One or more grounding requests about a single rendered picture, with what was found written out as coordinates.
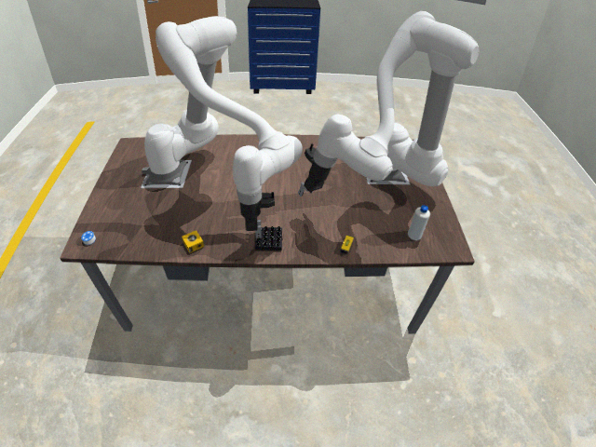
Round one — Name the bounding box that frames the white bottle with blue cap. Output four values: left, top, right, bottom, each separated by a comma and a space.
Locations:
408, 205, 430, 240

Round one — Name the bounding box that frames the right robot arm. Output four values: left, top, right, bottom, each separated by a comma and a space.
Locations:
142, 17, 303, 195

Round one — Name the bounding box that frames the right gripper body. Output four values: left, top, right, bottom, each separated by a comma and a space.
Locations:
237, 187, 275, 231

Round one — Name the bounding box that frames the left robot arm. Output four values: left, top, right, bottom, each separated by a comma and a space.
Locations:
317, 11, 479, 186

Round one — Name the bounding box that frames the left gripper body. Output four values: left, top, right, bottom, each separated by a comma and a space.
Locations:
304, 143, 337, 192

